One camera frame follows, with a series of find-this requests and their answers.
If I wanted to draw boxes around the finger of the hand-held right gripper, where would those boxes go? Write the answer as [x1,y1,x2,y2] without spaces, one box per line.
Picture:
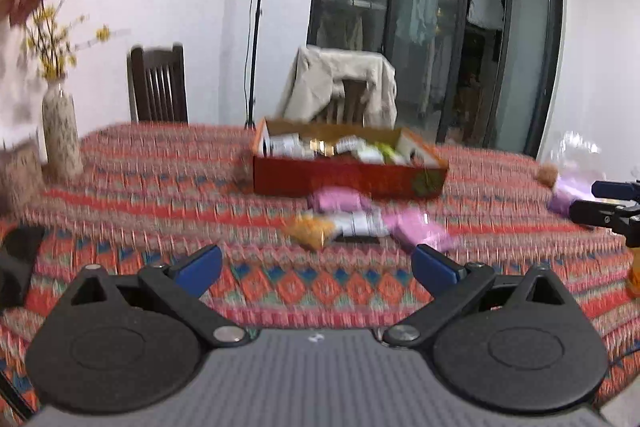
[591,180,640,201]
[570,199,640,249]

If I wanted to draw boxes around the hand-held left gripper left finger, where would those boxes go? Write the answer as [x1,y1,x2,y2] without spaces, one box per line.
[70,244,251,349]

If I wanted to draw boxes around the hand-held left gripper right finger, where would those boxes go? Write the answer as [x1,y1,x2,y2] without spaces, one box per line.
[382,244,577,349]

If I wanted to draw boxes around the pink snack packet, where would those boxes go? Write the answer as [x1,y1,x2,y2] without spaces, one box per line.
[309,187,372,214]
[384,208,457,254]
[546,176,593,216]

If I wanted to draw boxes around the orange cardboard box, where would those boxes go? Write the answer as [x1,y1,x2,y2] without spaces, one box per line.
[252,118,449,201]

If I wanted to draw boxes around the heap of mixed snack packets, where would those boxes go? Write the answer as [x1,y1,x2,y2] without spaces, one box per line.
[270,133,417,166]

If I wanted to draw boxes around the clear plastic bag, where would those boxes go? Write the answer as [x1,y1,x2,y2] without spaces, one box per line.
[549,131,602,188]

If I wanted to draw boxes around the small brown snack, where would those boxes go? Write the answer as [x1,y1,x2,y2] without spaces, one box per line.
[534,164,559,186]

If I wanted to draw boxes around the orange cookie white packet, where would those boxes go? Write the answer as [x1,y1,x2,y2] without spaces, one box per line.
[286,212,392,252]

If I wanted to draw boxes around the dark framed glass sliding door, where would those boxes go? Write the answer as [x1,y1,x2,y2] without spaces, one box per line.
[307,0,567,158]

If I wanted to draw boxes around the black case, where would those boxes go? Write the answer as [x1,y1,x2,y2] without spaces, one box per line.
[0,224,49,309]

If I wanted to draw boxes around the wooden chair under jacket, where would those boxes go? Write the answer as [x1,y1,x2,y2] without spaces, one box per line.
[325,77,369,126]

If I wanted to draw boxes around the dark wooden chair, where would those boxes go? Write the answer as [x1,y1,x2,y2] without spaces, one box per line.
[127,44,189,124]

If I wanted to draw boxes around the floral ceramic vase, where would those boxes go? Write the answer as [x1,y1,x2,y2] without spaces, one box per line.
[42,82,85,180]

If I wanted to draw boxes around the clear container of seeds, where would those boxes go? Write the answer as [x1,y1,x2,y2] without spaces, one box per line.
[0,142,47,214]

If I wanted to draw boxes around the beige jacket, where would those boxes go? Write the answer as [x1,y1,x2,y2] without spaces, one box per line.
[276,46,399,128]

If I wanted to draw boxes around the white hanging garment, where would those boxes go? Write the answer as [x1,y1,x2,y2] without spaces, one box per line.
[469,0,507,31]

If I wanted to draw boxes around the black light stand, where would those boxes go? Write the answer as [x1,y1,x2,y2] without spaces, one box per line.
[244,0,294,130]

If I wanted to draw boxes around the yellow flower branches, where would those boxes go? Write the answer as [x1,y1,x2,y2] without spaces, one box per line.
[21,0,112,84]

